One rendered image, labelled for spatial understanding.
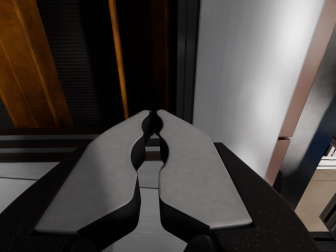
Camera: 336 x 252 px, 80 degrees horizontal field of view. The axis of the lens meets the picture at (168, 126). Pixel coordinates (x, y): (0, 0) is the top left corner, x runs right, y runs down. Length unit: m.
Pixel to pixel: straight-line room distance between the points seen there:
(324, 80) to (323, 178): 1.47
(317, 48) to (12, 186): 0.37
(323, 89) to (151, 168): 0.36
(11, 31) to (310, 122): 0.57
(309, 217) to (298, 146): 1.74
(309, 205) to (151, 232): 1.84
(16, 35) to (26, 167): 0.23
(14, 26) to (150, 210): 0.35
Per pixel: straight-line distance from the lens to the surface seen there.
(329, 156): 1.37
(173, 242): 0.36
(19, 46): 0.43
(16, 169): 0.29
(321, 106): 0.50
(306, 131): 0.52
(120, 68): 0.33
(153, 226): 0.32
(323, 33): 0.26
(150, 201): 0.28
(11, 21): 0.43
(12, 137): 0.31
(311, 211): 2.18
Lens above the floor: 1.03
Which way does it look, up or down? 58 degrees down
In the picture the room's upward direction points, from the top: 179 degrees clockwise
